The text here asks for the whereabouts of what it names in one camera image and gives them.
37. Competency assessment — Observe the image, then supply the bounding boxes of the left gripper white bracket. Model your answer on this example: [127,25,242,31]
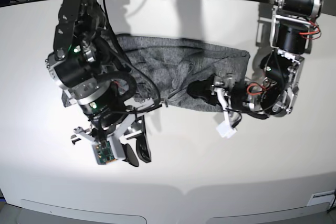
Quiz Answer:
[185,73,271,133]

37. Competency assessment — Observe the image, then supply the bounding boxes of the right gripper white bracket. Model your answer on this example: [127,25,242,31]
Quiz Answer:
[71,98,162,167]

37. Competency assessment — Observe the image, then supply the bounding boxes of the grey long-sleeve T-shirt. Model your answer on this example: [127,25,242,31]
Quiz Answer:
[60,33,251,114]

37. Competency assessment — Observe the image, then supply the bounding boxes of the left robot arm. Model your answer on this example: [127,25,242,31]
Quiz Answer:
[187,0,323,137]

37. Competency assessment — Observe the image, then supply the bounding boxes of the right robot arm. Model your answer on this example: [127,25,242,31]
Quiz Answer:
[46,0,161,167]

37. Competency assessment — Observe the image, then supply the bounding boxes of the white label plate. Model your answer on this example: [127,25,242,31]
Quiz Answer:
[307,190,335,206]

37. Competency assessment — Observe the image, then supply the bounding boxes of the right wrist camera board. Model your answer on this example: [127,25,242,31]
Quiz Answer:
[92,141,117,165]

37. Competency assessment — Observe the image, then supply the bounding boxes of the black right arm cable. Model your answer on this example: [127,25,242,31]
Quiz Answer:
[99,0,163,109]

